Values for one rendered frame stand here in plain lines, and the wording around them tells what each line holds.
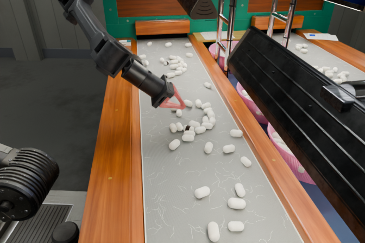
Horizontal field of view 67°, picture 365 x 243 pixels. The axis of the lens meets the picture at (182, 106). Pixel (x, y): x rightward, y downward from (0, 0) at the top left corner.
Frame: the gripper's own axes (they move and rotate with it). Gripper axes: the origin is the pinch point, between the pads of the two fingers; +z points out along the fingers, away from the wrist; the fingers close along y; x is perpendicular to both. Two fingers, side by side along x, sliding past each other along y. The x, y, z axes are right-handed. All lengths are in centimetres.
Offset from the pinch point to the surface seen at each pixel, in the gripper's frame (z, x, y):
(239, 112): 17.9, -8.5, 3.0
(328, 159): -12, -22, -52
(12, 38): -84, 146, 270
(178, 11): 3, -14, 91
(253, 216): 13.1, -0.6, -33.0
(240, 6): 28, -39, 90
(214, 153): 10.7, 1.4, -12.4
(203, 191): 4.8, 4.3, -26.8
